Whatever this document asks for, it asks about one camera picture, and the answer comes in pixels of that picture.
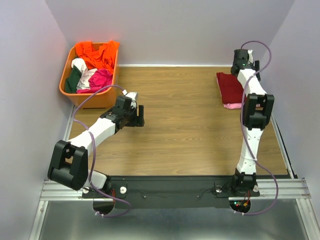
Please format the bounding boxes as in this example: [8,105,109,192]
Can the dark red t shirt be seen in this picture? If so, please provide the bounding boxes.
[216,72,243,104]

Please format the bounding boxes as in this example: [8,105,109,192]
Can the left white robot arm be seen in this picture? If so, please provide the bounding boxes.
[47,105,145,197]

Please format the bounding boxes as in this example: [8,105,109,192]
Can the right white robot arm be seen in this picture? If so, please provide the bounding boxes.
[230,57,275,196]

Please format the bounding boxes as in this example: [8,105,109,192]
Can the orange plastic laundry basket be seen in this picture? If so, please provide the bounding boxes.
[58,46,121,109]

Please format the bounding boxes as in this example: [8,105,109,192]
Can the magenta t shirt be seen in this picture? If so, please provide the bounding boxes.
[76,68,113,94]

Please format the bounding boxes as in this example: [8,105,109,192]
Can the folded pink t shirt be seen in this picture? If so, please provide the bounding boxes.
[223,102,261,110]

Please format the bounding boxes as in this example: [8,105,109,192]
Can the white t shirt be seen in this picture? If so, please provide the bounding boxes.
[71,57,98,91]

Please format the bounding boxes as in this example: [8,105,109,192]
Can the dark green t shirt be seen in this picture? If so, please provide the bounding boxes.
[64,67,82,94]

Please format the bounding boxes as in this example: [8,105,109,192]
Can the orange t shirt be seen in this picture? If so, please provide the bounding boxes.
[75,40,120,74]

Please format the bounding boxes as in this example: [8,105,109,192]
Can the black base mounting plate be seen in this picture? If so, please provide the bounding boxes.
[79,175,261,210]

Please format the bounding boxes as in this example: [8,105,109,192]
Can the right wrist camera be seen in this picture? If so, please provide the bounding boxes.
[233,48,254,64]

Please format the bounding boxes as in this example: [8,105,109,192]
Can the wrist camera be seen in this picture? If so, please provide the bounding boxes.
[233,48,254,64]
[115,92,139,111]

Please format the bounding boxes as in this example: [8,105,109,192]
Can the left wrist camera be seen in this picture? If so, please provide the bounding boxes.
[115,92,139,111]

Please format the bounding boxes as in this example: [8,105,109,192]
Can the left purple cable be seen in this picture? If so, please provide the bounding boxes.
[72,84,132,218]

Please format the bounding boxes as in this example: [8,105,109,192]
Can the aluminium frame rail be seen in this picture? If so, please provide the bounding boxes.
[28,66,312,240]

